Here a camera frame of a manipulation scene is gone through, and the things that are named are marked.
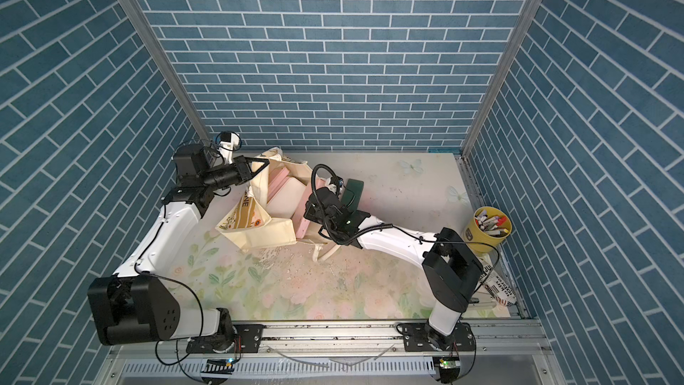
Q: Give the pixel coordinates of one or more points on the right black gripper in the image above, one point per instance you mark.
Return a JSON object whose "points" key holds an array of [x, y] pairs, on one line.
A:
{"points": [[312, 212]]}

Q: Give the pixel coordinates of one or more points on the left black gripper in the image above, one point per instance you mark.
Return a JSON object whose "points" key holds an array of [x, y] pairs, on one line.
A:
{"points": [[241, 169]]}

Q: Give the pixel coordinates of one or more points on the dark green pencil case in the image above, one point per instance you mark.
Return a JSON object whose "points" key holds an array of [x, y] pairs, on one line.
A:
{"points": [[352, 193]]}

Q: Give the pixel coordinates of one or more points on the cream canvas tote bag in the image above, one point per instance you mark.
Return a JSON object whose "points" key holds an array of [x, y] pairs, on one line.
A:
{"points": [[249, 226]]}

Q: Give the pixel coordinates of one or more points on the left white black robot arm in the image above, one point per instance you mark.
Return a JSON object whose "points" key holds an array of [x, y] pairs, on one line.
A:
{"points": [[134, 305]]}

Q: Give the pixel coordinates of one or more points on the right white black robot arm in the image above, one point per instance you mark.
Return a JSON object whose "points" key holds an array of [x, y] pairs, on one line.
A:
{"points": [[452, 269]]}

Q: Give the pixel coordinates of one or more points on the white pencil case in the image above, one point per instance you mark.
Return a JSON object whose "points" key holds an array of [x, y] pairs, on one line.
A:
{"points": [[284, 204]]}

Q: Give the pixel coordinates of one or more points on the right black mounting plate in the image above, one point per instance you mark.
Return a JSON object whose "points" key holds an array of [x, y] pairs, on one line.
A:
{"points": [[421, 337]]}

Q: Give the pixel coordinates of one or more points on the black mounting plate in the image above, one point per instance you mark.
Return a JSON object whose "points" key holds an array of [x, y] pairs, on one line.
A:
{"points": [[421, 337], [239, 339]]}

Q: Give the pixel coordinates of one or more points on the yellow pen holder cup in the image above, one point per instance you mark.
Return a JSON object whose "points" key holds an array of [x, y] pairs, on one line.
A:
{"points": [[487, 229]]}

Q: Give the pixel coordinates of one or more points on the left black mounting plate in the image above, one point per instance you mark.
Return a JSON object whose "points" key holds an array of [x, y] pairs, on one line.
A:
{"points": [[239, 339]]}

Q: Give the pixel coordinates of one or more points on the white printed packet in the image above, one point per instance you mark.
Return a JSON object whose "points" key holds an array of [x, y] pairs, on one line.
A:
{"points": [[495, 285]]}

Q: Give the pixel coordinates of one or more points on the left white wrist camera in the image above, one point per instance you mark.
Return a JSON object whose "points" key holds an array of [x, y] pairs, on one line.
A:
{"points": [[228, 144]]}

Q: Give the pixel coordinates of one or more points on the aluminium front rail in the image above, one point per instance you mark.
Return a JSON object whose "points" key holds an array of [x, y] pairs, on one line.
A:
{"points": [[350, 352]]}

